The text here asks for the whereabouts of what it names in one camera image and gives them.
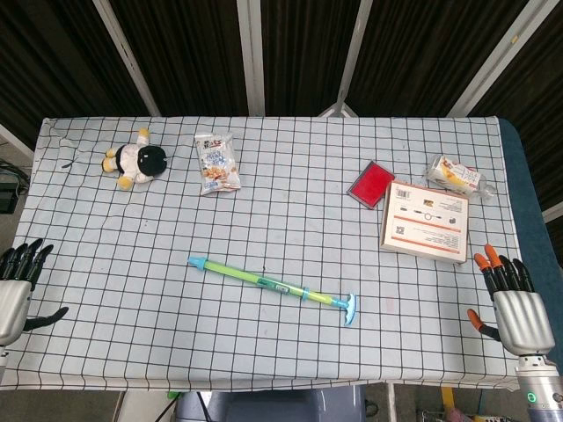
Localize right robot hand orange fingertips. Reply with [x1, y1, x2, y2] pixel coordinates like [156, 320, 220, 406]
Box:
[466, 244, 556, 356]

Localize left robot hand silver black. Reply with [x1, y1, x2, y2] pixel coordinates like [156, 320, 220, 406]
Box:
[0, 238, 69, 346]

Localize blue green telescopic stick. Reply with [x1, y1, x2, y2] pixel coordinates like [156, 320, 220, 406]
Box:
[187, 256, 360, 327]

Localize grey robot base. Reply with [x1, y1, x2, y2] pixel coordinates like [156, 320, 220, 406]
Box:
[175, 384, 366, 422]

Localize black device box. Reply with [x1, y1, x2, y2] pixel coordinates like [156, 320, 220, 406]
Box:
[0, 173, 21, 213]

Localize white orange cardboard box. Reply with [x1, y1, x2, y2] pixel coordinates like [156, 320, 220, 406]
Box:
[379, 179, 471, 265]

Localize checkered light blue tablecloth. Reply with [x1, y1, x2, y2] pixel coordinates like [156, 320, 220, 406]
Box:
[0, 115, 536, 392]

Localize black white plush toy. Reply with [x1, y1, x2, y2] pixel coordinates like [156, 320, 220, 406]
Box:
[101, 127, 169, 191]

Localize red ink pad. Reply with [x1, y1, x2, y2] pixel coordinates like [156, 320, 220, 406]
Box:
[346, 160, 396, 209]

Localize white snack bag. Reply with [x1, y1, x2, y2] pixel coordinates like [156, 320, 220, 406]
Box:
[194, 133, 242, 197]

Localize white partition post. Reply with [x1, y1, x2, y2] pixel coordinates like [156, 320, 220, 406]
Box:
[91, 0, 162, 118]
[446, 0, 543, 118]
[318, 0, 375, 118]
[236, 0, 267, 118]

